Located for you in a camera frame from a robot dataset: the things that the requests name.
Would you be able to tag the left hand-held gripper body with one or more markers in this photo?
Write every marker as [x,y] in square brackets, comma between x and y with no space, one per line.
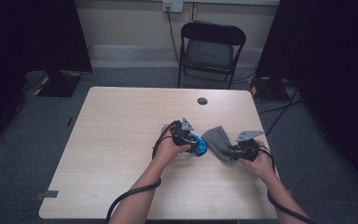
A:
[178,135]

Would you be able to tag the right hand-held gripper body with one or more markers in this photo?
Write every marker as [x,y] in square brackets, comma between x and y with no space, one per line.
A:
[248,149]

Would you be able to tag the grey knitted sock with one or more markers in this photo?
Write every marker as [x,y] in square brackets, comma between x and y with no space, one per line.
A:
[219,141]

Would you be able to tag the black and blue toy car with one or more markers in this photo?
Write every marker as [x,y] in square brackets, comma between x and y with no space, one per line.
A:
[201,147]

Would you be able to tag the person's left hand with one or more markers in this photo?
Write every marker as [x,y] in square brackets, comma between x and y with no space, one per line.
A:
[166,147]

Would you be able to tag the person's right hand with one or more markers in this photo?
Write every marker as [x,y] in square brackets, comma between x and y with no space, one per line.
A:
[264,165]

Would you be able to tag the black box with yellow tape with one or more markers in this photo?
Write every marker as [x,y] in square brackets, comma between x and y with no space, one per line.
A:
[267,88]

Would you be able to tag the black folding chair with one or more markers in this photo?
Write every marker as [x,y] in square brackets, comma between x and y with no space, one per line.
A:
[209,53]

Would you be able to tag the small black floor tape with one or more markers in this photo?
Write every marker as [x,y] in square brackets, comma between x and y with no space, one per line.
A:
[70,121]

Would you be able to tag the tall dark curtain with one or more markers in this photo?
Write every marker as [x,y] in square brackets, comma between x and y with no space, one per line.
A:
[332,62]

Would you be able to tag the black stand base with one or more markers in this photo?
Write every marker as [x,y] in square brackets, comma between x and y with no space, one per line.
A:
[59,85]

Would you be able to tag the grey tape strip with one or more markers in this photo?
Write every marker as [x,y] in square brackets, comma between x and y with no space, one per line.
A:
[48,194]

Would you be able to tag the wide dark curtain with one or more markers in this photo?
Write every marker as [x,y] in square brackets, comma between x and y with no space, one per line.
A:
[28,37]

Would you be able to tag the white wall socket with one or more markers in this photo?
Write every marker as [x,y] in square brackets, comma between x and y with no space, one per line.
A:
[174,5]

